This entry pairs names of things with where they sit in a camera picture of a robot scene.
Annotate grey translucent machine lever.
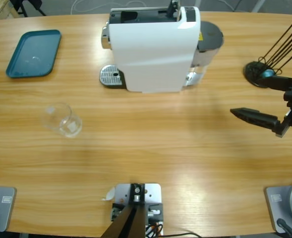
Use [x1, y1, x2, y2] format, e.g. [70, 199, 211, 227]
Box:
[167, 0, 182, 20]

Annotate clear drinking glass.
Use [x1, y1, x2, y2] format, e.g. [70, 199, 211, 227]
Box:
[40, 101, 83, 138]

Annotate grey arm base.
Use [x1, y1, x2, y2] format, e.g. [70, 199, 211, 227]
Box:
[0, 185, 17, 234]
[264, 182, 292, 234]

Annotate white capsule coffee machine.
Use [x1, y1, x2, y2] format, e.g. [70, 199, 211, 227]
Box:
[100, 6, 201, 94]

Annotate clear water tank dark lid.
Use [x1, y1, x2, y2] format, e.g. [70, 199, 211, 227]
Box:
[182, 21, 225, 87]

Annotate metal grille drip tray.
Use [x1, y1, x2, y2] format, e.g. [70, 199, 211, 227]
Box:
[100, 64, 127, 89]

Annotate white tape tab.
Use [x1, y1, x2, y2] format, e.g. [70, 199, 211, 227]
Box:
[101, 187, 116, 201]

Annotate teal plastic tray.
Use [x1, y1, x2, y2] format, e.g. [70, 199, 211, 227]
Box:
[5, 29, 62, 79]

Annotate black chair legs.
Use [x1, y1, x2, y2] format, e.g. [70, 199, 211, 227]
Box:
[10, 0, 47, 17]

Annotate black wire capsule stand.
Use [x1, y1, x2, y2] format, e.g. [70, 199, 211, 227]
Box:
[243, 16, 292, 89]

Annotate black base cable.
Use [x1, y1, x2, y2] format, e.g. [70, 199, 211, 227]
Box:
[276, 218, 292, 238]

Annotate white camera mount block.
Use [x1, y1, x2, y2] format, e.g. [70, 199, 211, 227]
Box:
[111, 182, 165, 236]

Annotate black cable at mount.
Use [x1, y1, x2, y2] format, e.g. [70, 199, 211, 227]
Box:
[163, 232, 202, 238]

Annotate orange wires at mount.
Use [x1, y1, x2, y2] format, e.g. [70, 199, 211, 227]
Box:
[145, 222, 164, 236]

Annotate black camera post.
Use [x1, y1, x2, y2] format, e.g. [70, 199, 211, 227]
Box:
[101, 182, 146, 238]

